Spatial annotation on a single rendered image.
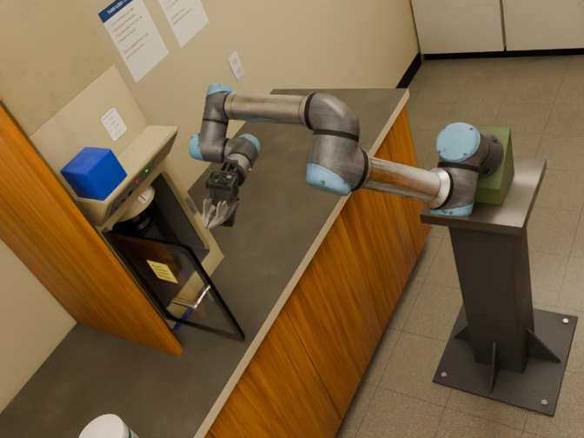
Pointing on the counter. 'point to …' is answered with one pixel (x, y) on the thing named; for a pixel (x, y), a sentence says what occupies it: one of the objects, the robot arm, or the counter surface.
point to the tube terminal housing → (93, 129)
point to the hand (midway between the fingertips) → (209, 227)
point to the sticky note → (162, 271)
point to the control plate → (132, 187)
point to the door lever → (190, 301)
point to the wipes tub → (107, 428)
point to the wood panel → (69, 249)
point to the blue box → (94, 173)
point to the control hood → (133, 167)
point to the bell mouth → (138, 204)
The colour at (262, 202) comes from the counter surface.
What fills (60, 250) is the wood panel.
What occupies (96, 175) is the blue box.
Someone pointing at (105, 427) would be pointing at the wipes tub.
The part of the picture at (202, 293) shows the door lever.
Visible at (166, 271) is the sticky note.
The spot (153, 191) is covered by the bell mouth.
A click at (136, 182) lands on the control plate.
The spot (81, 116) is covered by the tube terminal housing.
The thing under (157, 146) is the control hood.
